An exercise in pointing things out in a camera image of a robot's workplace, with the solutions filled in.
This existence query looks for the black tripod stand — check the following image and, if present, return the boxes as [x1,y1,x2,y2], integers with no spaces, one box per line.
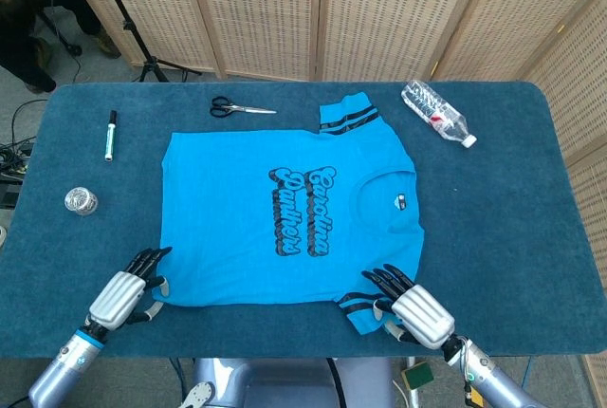
[87,0,203,83]

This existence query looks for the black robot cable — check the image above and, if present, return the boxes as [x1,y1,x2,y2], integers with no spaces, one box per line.
[325,357,345,408]

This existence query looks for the green white marker pen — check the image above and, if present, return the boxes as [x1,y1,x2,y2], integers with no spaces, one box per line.
[103,109,120,163]

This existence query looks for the blue carpet table cover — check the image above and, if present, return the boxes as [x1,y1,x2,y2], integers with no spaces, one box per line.
[0,80,599,361]

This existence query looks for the black handled scissors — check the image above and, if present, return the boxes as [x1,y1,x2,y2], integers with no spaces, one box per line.
[209,95,278,120]

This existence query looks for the floor cable bundle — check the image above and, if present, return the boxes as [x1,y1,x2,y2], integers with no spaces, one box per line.
[0,99,48,186]

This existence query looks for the grey robot torso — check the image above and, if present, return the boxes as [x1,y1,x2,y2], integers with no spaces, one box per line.
[192,357,395,408]

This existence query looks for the person in black clothes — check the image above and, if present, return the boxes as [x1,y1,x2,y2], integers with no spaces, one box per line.
[0,0,122,95]

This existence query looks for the white perforated plate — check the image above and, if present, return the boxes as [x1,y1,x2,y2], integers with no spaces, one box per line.
[178,381,215,408]

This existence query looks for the round clear clip box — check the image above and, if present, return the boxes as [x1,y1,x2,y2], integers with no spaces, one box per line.
[64,186,100,216]

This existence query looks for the blue printed t-shirt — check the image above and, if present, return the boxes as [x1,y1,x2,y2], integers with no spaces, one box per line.
[158,91,425,337]

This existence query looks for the green yellow sponge block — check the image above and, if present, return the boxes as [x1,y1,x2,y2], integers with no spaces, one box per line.
[400,361,435,391]

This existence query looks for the woven wooden folding screen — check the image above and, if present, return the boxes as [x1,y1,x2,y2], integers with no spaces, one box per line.
[54,0,607,408]

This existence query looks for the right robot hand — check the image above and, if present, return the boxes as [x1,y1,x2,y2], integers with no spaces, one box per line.
[360,263,456,351]

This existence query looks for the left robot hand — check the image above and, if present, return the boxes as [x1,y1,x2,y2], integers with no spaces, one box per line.
[84,246,174,332]

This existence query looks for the clear plastic water bottle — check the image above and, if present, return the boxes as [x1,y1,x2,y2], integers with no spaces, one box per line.
[400,78,478,149]

